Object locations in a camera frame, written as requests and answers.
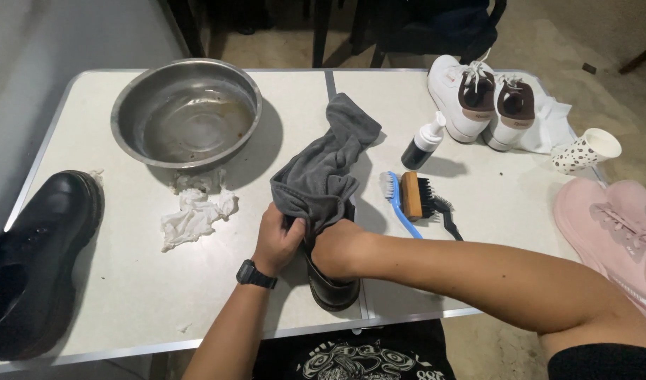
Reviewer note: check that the white sneaker with brown heel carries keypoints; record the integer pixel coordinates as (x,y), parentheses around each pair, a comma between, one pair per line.
(452,89)
(513,113)

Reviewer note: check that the black chair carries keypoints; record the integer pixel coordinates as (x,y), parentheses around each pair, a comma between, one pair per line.
(433,26)

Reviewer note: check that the dark furniture leg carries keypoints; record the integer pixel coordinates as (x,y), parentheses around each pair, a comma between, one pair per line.
(639,57)

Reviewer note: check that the dark bottle with white pump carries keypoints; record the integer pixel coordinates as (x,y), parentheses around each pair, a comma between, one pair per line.
(420,148)

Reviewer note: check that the grey cloth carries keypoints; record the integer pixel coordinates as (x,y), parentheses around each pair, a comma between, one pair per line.
(328,163)

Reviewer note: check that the white cloth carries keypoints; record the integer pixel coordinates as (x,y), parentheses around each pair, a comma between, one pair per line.
(552,126)

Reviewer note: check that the person's left hand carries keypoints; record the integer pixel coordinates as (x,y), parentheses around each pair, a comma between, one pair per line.
(270,240)

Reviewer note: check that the wooden block brush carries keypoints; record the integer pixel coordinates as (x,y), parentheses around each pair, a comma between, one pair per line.
(411,195)

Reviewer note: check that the pink sneaker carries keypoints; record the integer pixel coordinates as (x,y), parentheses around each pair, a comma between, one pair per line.
(608,232)

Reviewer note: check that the spotted paper cup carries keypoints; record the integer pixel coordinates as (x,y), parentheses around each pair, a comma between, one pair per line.
(581,153)

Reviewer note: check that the small dark floor object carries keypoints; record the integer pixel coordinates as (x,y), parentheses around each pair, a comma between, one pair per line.
(589,68)

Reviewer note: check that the person's black printed shirt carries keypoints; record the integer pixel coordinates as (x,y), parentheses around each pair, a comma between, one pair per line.
(365,353)

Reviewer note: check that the black leather shoe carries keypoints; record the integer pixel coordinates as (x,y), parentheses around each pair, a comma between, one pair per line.
(333,295)
(35,253)

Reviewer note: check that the tiny white tissue scrap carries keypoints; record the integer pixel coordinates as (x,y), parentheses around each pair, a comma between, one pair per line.
(97,176)

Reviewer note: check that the stainless steel bowl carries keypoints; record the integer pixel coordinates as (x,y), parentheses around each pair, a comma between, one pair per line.
(188,113)

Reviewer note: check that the black digital wristwatch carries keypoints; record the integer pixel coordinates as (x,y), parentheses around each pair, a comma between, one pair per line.
(255,275)

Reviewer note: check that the large crumpled white tissue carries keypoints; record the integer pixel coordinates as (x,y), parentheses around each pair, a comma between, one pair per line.
(193,216)

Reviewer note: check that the person's right hand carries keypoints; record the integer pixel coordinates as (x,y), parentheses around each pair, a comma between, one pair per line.
(336,250)

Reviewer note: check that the small black brush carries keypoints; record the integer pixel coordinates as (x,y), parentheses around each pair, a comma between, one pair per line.
(449,219)

